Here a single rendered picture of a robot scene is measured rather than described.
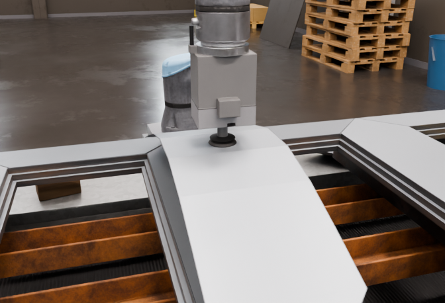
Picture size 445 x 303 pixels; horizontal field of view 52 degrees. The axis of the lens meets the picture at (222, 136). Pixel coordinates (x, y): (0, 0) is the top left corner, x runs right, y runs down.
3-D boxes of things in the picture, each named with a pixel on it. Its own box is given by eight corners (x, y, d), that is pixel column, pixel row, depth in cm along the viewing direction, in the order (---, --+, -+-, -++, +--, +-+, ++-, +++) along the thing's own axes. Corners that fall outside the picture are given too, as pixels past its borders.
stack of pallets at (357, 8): (408, 69, 561) (419, -5, 531) (349, 74, 537) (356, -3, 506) (351, 51, 672) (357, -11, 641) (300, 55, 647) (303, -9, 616)
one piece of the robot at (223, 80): (195, 32, 57) (198, 153, 63) (265, 30, 59) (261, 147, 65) (184, 22, 66) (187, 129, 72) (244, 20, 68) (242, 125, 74)
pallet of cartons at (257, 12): (272, 28, 923) (273, 7, 909) (238, 29, 901) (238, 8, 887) (252, 21, 1019) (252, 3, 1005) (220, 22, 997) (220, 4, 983)
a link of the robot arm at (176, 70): (165, 93, 147) (162, 51, 142) (207, 92, 147) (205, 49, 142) (161, 104, 136) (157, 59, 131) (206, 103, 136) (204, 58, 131)
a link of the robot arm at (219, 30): (257, 12, 60) (195, 13, 58) (256, 47, 62) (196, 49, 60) (242, 6, 67) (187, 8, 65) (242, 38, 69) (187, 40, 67)
